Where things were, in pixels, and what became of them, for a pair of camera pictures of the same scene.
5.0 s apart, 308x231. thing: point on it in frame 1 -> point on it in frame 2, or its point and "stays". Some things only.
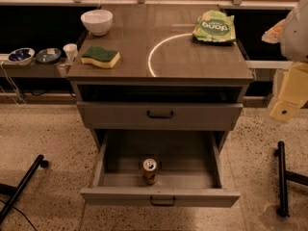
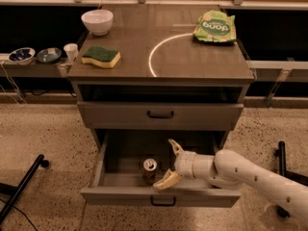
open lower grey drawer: (191, 169) stays
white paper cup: (71, 51) stays
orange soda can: (149, 171) stays
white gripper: (295, 38) -> (184, 163)
